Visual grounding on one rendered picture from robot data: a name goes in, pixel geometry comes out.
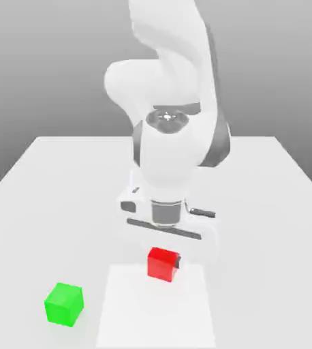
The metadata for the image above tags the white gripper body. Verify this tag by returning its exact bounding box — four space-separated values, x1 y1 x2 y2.
123 215 220 258

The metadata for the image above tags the small red cube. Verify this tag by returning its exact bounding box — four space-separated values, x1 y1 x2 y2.
146 246 181 284

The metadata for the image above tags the small green cube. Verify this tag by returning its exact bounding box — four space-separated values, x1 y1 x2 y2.
44 282 85 329

